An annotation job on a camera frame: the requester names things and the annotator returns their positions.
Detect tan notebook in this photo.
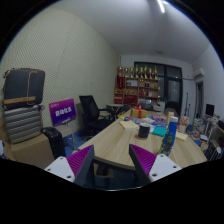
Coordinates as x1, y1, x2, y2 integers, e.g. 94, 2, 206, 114
118, 119, 139, 131

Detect black paper cup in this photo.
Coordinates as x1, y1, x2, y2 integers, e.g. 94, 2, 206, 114
138, 122, 151, 139

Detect purple sign board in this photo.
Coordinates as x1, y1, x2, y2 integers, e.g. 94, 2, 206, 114
48, 98, 77, 128

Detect cardboard box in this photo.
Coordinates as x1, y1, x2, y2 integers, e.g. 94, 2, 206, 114
2, 133, 56, 170

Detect blue drink bottle white cap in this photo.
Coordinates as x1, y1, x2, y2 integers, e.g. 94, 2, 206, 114
159, 115, 179, 157

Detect black suitcase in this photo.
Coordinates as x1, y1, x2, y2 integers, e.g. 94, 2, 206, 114
42, 126, 67, 160

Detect black office chair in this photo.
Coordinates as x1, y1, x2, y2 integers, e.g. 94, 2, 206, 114
78, 95, 116, 136

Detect wooden shelf unit with trophies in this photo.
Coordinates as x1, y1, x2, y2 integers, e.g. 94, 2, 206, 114
113, 65, 160, 106

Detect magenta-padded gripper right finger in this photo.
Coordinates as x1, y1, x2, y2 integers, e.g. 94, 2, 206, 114
128, 143, 183, 187

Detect white wall air conditioner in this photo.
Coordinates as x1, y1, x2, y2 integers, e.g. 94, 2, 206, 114
193, 68, 206, 81

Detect silver ribbed suitcase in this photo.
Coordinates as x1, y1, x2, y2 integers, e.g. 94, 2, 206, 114
3, 104, 44, 145

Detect wooden side desk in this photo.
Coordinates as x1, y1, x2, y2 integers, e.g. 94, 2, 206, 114
199, 114, 224, 148

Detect ceiling tube light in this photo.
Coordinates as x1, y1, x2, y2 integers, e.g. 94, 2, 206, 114
156, 0, 166, 14

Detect yellow envelope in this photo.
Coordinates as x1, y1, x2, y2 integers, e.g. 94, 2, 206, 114
175, 131, 189, 142

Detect upright tan card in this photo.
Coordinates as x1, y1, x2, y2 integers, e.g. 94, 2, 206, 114
166, 111, 175, 124

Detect pink flowers in white pot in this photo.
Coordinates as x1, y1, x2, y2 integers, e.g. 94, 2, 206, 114
178, 115, 190, 134

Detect teal book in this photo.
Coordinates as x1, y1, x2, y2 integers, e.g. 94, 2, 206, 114
152, 125, 168, 138

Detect black-framed glass door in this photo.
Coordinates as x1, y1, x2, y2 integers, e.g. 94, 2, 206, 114
134, 61, 184, 116

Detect small round table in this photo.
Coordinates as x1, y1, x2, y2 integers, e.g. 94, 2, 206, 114
105, 103, 125, 116

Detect black bag with tan strap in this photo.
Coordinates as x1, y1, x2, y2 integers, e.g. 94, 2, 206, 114
2, 68, 46, 111

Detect computer monitor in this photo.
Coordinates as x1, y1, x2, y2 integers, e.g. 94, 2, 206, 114
204, 103, 216, 118

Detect yellow gift box red ribbon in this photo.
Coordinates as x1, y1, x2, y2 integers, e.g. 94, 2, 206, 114
130, 105, 149, 119

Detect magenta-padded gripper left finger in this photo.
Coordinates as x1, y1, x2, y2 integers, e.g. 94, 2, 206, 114
44, 144, 96, 188

